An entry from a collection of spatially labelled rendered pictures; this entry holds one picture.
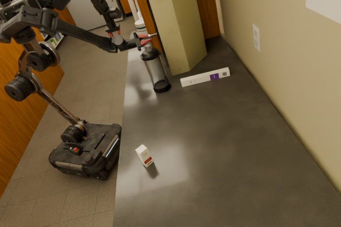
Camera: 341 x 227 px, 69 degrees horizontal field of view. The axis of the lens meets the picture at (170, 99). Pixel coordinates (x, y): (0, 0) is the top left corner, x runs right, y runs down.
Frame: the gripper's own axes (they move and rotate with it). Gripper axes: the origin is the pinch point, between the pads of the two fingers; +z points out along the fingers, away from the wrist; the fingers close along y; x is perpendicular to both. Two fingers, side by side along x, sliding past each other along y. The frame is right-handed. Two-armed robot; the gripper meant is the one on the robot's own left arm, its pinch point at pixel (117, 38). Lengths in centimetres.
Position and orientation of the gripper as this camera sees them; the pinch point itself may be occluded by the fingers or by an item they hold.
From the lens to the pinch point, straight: 187.5
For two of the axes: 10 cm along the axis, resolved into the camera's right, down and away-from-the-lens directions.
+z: 2.8, 7.7, 5.7
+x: -1.0, -5.7, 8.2
